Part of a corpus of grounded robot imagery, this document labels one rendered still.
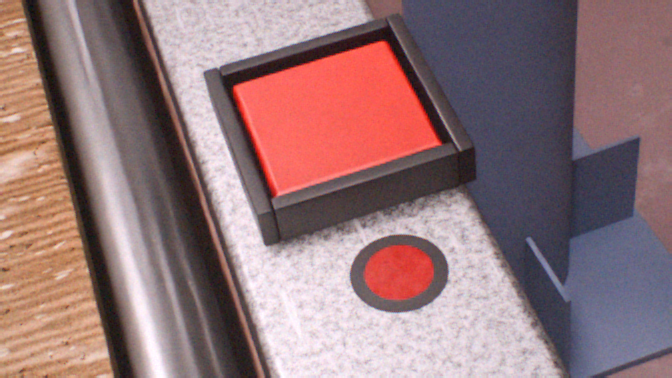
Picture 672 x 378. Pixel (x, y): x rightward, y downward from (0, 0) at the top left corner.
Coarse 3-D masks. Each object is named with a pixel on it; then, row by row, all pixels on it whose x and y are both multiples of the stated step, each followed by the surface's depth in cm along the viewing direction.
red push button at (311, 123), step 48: (384, 48) 46; (240, 96) 45; (288, 96) 45; (336, 96) 45; (384, 96) 44; (288, 144) 43; (336, 144) 43; (384, 144) 43; (432, 144) 42; (288, 192) 42
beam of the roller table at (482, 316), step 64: (192, 0) 51; (256, 0) 51; (320, 0) 50; (192, 64) 49; (192, 128) 46; (448, 192) 43; (256, 256) 42; (320, 256) 42; (448, 256) 41; (256, 320) 40; (320, 320) 40; (384, 320) 39; (448, 320) 39; (512, 320) 39
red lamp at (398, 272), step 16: (384, 256) 41; (400, 256) 41; (416, 256) 41; (368, 272) 41; (384, 272) 41; (400, 272) 41; (416, 272) 41; (432, 272) 40; (384, 288) 40; (400, 288) 40; (416, 288) 40
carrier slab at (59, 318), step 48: (0, 0) 49; (0, 48) 47; (0, 96) 46; (48, 96) 46; (0, 144) 44; (48, 144) 44; (0, 192) 42; (48, 192) 42; (0, 240) 41; (48, 240) 41; (0, 288) 39; (48, 288) 39; (96, 288) 40; (0, 336) 38; (48, 336) 38; (96, 336) 38
